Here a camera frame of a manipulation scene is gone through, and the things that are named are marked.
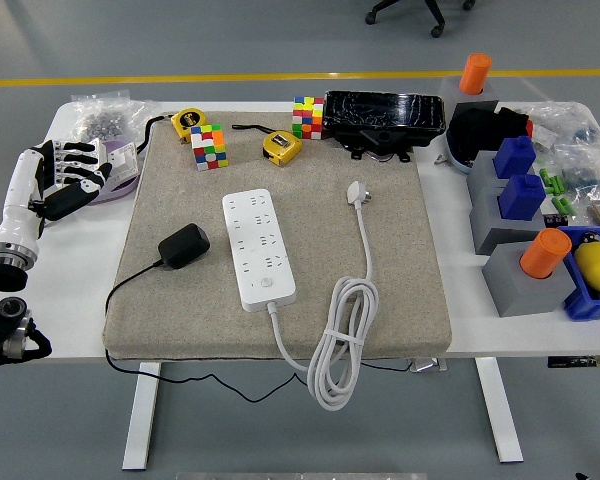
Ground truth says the white socket panel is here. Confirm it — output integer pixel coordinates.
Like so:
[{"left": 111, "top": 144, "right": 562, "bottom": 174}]
[{"left": 109, "top": 144, "right": 141, "bottom": 179}]

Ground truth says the metal clamp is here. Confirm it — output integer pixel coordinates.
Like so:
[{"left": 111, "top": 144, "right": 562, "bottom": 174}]
[{"left": 408, "top": 357, "right": 449, "bottom": 374}]

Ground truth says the clear bag of screws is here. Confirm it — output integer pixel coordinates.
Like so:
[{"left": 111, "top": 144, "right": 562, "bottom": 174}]
[{"left": 54, "top": 89, "right": 159, "bottom": 151}]

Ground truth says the blue plastic bin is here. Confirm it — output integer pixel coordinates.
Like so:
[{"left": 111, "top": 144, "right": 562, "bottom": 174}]
[{"left": 557, "top": 224, "right": 600, "bottom": 322}]

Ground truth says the grey-brown mat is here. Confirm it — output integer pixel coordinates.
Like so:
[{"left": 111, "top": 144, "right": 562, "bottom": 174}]
[{"left": 102, "top": 110, "right": 454, "bottom": 362}]

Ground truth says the blue block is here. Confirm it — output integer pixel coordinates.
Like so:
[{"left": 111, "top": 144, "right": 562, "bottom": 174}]
[
  {"left": 493, "top": 135, "right": 538, "bottom": 180},
  {"left": 497, "top": 173, "right": 547, "bottom": 221}
]

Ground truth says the grey block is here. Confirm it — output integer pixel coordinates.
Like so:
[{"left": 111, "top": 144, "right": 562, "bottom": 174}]
[
  {"left": 438, "top": 74, "right": 502, "bottom": 117},
  {"left": 468, "top": 185, "right": 551, "bottom": 256},
  {"left": 481, "top": 240, "right": 579, "bottom": 319},
  {"left": 467, "top": 149, "right": 539, "bottom": 194}
]

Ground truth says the black office chair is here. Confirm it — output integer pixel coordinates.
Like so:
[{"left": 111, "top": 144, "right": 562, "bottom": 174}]
[{"left": 364, "top": 0, "right": 476, "bottom": 39}]

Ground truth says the white power cable with plug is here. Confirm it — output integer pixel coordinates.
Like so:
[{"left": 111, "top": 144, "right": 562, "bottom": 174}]
[{"left": 265, "top": 180, "right": 380, "bottom": 413}]

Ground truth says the white bowl with blue rim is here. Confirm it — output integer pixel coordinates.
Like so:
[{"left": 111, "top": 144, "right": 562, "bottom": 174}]
[{"left": 444, "top": 129, "right": 476, "bottom": 175}]

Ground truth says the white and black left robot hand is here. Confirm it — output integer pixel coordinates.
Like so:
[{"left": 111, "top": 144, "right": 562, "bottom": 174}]
[{"left": 0, "top": 139, "right": 114, "bottom": 251}]

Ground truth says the clear bag with white labels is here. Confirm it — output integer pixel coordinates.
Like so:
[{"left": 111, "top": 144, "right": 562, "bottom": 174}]
[{"left": 527, "top": 102, "right": 589, "bottom": 151}]

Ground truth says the purple tape roll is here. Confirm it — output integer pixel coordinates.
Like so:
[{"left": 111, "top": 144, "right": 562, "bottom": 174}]
[{"left": 87, "top": 139, "right": 144, "bottom": 207}]

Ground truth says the orange cylinder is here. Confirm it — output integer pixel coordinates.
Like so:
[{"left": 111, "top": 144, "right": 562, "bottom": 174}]
[
  {"left": 458, "top": 52, "right": 493, "bottom": 96},
  {"left": 518, "top": 228, "right": 573, "bottom": 280}
]

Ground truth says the black plug with cord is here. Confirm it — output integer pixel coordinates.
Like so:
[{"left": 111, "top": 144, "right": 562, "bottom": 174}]
[{"left": 102, "top": 223, "right": 412, "bottom": 404}]

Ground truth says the yellow tape measure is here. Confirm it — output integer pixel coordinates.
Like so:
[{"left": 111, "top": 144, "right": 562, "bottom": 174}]
[
  {"left": 171, "top": 108, "right": 208, "bottom": 144},
  {"left": 231, "top": 122, "right": 304, "bottom": 168}
]

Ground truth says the black label strip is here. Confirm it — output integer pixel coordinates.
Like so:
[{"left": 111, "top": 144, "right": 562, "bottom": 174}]
[{"left": 547, "top": 355, "right": 600, "bottom": 370}]

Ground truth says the white switch box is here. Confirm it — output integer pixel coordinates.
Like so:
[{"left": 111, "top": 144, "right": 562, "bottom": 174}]
[{"left": 87, "top": 137, "right": 112, "bottom": 169}]

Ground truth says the white power strip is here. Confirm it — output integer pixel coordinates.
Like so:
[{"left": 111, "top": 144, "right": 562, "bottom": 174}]
[{"left": 221, "top": 188, "right": 298, "bottom": 313}]

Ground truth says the black device with cracked screen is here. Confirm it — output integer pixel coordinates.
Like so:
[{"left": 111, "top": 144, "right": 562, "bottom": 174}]
[{"left": 323, "top": 89, "right": 447, "bottom": 164}]

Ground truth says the black cloth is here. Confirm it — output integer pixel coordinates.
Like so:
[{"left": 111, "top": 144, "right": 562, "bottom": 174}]
[{"left": 447, "top": 105, "right": 531, "bottom": 166}]

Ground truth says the white table leg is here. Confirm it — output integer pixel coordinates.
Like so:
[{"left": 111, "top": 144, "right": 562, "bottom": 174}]
[
  {"left": 122, "top": 360, "right": 162, "bottom": 471},
  {"left": 474, "top": 357, "right": 525, "bottom": 464}
]

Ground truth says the colourful puzzle cube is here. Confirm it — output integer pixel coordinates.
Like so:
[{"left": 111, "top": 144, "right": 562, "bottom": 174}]
[
  {"left": 189, "top": 123, "right": 230, "bottom": 172},
  {"left": 292, "top": 95, "right": 326, "bottom": 141}
]

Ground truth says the clear bag of blue parts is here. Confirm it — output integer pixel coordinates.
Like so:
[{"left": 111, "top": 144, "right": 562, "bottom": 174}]
[{"left": 554, "top": 124, "right": 600, "bottom": 197}]

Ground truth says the thick black cable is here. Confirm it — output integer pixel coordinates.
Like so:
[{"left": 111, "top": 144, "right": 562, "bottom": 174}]
[{"left": 135, "top": 114, "right": 175, "bottom": 153}]

